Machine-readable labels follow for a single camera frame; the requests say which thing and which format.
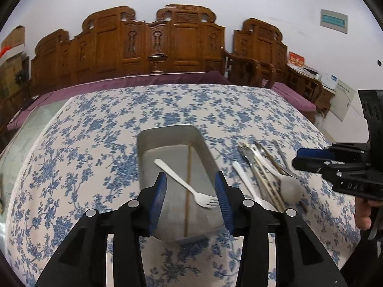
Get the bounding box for white plastic spoon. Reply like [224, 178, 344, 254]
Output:
[249, 143, 306, 204]

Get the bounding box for light bamboo chopstick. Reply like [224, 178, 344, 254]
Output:
[249, 144, 286, 211]

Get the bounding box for metal fork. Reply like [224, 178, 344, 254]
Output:
[238, 143, 278, 210]

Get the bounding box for white plastic knife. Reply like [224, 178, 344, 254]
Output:
[232, 161, 277, 211]

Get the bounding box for white plastic fork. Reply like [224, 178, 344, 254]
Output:
[154, 159, 219, 209]

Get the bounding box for person's right hand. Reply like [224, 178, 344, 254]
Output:
[355, 197, 382, 231]

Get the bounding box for small metal spoon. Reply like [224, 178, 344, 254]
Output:
[272, 139, 289, 169]

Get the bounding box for purple armchair cushion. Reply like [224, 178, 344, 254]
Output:
[271, 82, 317, 113]

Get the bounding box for wooden side table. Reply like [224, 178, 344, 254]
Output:
[286, 64, 336, 117]

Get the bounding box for red box on side table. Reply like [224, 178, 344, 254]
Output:
[288, 51, 305, 67]

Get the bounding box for blue floral tablecloth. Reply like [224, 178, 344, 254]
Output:
[5, 84, 360, 286]

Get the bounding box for carved wooden armchair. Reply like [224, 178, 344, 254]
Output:
[223, 17, 324, 112]

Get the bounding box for metal rectangular tray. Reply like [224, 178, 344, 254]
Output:
[137, 125, 224, 242]

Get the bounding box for purple sofa cushion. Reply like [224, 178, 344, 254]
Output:
[6, 71, 230, 131]

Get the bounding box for stacked cardboard boxes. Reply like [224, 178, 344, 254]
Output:
[1, 25, 29, 98]

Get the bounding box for carved wooden sofa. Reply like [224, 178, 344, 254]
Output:
[30, 5, 225, 95]

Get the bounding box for white wall cabinet door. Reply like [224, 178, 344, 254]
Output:
[330, 79, 356, 121]

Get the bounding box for grey wall electrical panel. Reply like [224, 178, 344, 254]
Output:
[320, 9, 348, 34]

